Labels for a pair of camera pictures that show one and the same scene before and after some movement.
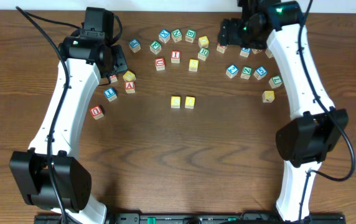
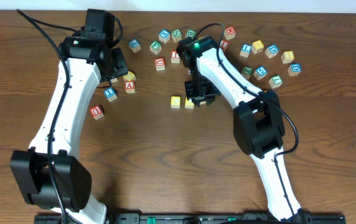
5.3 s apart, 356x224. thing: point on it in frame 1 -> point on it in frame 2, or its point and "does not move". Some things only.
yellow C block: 175,102 does not move
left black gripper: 117,62 does not move
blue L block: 245,51 does not move
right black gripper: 228,35 -> 201,92
